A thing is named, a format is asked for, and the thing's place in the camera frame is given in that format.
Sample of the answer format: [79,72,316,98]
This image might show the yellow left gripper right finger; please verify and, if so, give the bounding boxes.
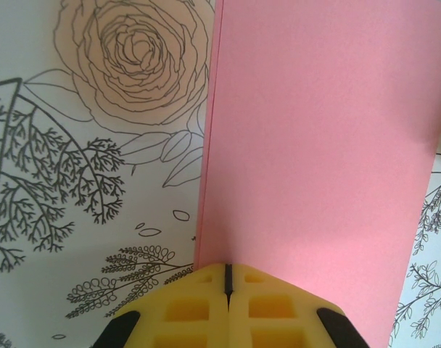
[223,262,372,348]

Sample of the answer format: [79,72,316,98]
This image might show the floral patterned table cover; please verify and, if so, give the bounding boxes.
[0,0,441,348]

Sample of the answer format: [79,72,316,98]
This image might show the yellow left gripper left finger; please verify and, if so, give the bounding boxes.
[93,262,231,348]

